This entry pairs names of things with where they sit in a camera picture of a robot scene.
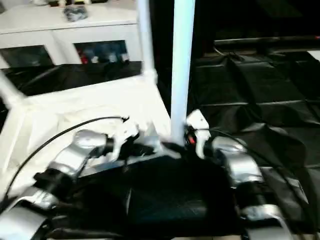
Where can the white plastic table top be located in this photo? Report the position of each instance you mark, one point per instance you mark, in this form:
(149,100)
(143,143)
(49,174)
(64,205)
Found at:
(75,100)

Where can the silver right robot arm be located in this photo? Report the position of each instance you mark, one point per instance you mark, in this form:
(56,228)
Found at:
(240,165)

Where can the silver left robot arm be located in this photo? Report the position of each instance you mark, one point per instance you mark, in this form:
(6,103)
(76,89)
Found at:
(85,142)

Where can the black glossy mat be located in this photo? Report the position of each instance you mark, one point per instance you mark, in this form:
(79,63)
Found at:
(250,87)

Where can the small white jar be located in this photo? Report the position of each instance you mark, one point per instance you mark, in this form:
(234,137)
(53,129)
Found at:
(94,59)
(112,58)
(124,58)

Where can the red bottle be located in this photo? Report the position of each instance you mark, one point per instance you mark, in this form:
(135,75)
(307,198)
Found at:
(84,60)

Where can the long black bar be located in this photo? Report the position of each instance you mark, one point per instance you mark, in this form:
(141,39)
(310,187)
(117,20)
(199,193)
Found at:
(262,40)

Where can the bag of black parts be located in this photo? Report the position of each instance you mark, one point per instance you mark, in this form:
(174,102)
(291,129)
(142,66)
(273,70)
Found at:
(75,13)

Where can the white flat panel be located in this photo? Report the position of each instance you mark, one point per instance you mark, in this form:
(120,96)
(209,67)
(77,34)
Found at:
(315,53)

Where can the white sideboard cabinet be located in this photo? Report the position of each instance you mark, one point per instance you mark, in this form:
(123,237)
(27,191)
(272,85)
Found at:
(37,25)

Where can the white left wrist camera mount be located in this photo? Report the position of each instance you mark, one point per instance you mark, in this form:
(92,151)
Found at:
(125,132)

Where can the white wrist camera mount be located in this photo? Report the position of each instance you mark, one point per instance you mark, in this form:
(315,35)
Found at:
(197,120)
(125,132)

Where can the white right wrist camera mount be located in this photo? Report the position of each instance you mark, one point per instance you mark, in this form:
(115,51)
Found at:
(197,120)

